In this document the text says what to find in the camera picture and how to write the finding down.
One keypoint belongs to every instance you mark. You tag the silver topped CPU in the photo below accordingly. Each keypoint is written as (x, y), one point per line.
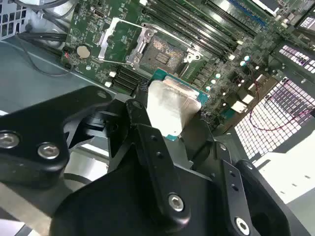
(172, 105)

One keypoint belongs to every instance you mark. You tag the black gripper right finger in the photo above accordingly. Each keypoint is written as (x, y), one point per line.
(265, 209)

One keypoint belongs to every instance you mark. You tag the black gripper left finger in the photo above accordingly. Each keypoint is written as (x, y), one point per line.
(32, 127)

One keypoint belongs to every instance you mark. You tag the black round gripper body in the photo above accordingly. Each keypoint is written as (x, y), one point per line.
(118, 209)

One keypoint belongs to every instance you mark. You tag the metal socket cover frame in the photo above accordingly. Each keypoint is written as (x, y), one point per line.
(105, 40)

